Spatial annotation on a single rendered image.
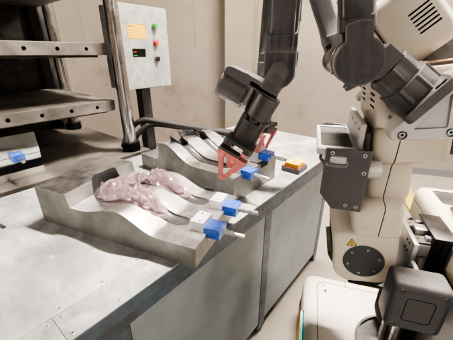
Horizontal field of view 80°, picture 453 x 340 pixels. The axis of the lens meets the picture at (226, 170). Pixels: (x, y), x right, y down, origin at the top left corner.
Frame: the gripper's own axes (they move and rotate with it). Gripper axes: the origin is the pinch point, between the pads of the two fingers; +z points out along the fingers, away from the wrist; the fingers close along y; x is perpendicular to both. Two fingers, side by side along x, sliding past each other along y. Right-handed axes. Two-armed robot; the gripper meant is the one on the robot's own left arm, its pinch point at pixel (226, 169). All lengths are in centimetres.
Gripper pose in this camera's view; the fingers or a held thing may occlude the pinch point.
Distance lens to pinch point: 63.5
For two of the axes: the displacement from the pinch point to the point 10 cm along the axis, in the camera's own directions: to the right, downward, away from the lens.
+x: 8.6, 5.1, -0.5
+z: -4.3, 7.7, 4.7
